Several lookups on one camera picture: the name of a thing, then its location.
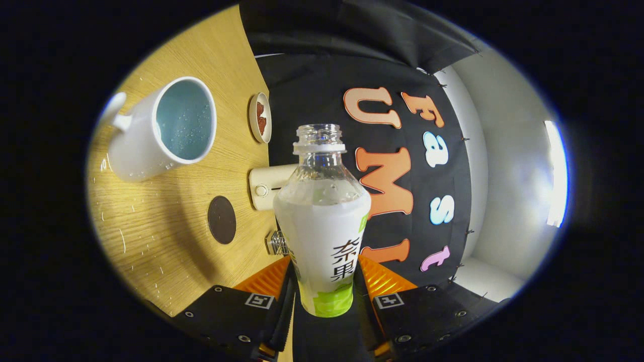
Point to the dark brown round coaster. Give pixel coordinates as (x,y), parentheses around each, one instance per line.
(222,220)

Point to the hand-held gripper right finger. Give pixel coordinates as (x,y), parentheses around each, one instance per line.
(366,314)

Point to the clear bottle with white label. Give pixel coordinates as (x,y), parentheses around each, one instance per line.
(322,226)

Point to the small metal mesh holder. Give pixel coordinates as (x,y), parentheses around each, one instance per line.
(276,243)

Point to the wooden table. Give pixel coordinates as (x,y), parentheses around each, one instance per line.
(166,226)

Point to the white cup with blue inside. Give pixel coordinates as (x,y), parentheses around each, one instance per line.
(136,146)

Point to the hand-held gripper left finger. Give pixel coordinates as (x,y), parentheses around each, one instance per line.
(283,314)

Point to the cream plastic box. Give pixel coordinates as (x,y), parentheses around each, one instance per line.
(266,183)

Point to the black backdrop cloth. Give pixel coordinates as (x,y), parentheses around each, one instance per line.
(312,90)

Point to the large ceiling light panel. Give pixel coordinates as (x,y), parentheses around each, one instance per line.
(556,176)

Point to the white divided dish with beans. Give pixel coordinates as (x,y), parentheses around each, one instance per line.
(260,117)

